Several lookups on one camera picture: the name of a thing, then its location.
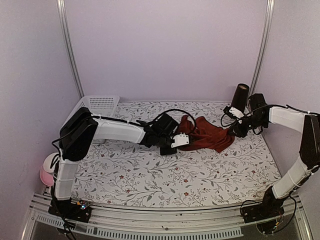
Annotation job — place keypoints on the left aluminium frame post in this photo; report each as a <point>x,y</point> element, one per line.
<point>62,13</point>

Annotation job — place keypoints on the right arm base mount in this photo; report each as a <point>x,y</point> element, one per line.
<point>260,212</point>

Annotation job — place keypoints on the pink plate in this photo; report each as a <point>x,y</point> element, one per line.
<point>46,176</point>

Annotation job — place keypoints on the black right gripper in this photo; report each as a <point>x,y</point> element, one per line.
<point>240,132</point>

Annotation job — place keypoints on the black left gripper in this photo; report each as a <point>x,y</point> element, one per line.
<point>164,152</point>

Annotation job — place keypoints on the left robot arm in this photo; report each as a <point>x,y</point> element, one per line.
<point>78,133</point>

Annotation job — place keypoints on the white plastic basket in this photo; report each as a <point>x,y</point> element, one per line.
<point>104,105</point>

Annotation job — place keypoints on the dark red towel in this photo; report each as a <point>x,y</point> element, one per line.
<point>205,135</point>

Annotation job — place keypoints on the front aluminium rail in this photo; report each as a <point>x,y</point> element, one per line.
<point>114,222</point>

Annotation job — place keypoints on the right aluminium frame post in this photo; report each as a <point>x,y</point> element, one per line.
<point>268,18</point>

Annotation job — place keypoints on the black cylinder cup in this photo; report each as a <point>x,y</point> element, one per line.
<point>240,97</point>

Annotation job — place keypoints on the white bowl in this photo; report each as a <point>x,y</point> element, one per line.
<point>49,162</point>

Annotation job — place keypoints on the aluminium frame post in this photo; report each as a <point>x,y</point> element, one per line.
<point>62,13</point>
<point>268,18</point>

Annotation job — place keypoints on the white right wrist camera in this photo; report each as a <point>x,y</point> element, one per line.
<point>233,112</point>

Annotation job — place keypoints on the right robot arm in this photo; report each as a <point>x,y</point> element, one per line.
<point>293,136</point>

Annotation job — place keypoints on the floral tablecloth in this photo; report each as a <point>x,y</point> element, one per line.
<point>123,173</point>

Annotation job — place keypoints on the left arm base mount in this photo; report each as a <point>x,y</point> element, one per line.
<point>68,210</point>

